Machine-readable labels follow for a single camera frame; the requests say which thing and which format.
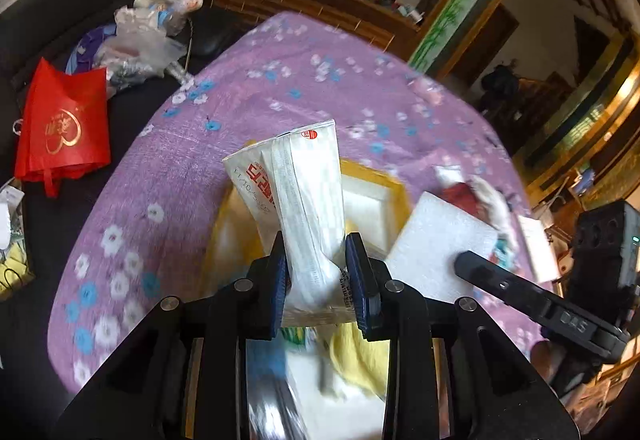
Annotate yellow fluffy cloth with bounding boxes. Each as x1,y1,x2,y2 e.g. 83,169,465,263
329,323,390,398

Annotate white red-lettered packet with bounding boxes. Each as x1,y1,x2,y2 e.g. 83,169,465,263
222,120,355,326

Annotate white cloth towel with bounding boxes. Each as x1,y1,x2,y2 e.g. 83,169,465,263
469,175,520,255

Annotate red foil package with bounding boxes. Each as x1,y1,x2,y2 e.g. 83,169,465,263
440,183,485,221

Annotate green white snack packet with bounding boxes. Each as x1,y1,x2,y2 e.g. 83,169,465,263
280,326,314,351

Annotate teal cartoon tissue pack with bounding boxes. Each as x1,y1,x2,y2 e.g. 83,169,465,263
491,237,516,272

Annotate white notebook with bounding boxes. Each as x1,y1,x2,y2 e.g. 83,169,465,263
518,215,560,284

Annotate white foam sheet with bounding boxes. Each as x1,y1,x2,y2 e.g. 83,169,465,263
385,193,498,302

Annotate yellow cardboard box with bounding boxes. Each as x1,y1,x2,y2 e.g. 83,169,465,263
201,159,411,439

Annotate purple floral tablecloth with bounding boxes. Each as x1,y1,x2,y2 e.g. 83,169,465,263
47,13,530,392

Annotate clear bag yellow contents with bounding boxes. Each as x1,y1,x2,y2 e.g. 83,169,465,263
0,178,35,302

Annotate red shopping bag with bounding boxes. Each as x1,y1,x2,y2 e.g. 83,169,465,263
14,59,111,198

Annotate clear plastic bags pile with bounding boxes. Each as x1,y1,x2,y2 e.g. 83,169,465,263
65,0,204,97

